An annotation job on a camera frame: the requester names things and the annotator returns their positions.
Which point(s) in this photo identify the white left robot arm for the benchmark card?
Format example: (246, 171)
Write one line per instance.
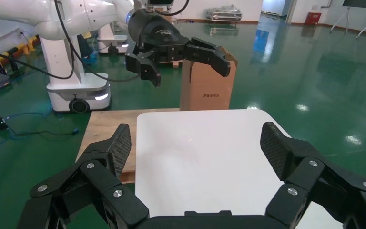
(60, 15)

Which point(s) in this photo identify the wooden board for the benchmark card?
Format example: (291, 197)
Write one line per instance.
(107, 126)

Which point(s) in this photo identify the black screen on tripod stand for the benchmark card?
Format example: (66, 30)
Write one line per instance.
(363, 3)

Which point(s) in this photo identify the red box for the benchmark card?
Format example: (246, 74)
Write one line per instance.
(313, 18)

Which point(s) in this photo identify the tall printed cardboard carton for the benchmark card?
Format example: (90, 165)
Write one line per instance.
(205, 91)

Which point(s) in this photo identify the silver flight case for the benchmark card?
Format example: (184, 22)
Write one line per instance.
(224, 14)

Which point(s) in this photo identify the yellow black barrier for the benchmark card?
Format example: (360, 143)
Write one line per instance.
(28, 44)

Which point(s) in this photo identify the blue bag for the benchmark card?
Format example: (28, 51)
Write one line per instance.
(90, 58)

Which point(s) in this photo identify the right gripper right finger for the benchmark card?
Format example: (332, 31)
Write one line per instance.
(328, 189)

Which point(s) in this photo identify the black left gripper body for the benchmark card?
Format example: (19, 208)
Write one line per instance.
(154, 31)

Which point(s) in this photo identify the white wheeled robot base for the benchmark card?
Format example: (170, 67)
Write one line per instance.
(107, 39)

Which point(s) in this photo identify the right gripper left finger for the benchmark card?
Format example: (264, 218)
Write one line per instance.
(91, 189)

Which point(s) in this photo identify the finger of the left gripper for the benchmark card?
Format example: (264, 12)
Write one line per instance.
(145, 68)
(211, 55)

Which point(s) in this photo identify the white robot column with base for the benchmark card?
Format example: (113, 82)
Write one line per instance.
(75, 91)

